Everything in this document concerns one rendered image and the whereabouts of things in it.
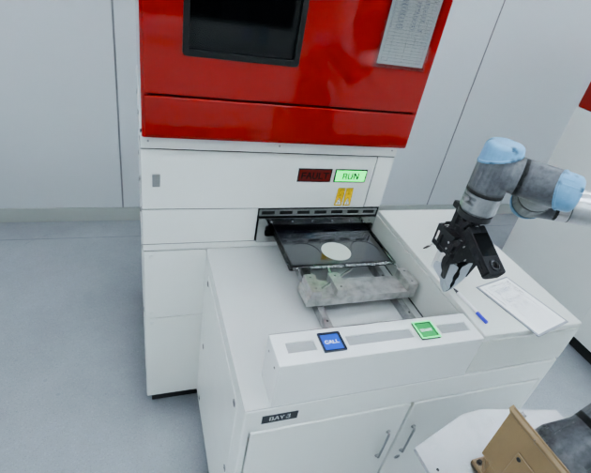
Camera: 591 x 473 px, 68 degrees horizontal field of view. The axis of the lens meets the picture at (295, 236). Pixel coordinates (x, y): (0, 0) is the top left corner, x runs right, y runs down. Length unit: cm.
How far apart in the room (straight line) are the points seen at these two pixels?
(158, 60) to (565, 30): 326
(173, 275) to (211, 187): 36
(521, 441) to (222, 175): 100
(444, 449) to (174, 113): 104
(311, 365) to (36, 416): 138
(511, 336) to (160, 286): 109
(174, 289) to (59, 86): 158
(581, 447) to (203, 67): 116
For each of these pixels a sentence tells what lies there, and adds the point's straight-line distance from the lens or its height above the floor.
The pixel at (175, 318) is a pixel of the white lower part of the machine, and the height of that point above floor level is 51.
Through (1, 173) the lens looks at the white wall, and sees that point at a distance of 309.
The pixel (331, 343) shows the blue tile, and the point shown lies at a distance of 104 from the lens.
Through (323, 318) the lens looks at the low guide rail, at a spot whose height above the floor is 85.
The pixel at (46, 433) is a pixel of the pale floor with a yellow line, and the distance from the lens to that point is 208.
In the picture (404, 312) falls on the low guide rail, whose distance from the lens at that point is 139.
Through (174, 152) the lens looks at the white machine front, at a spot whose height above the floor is 116.
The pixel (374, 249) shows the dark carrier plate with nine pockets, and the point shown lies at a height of 90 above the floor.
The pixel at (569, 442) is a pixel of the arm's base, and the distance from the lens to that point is 108.
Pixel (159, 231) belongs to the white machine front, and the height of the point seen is 89.
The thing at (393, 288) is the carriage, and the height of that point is 88.
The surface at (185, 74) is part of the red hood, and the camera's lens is 119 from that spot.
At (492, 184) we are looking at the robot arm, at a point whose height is 138.
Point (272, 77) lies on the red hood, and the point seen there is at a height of 141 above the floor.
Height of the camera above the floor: 170
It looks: 33 degrees down
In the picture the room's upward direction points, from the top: 11 degrees clockwise
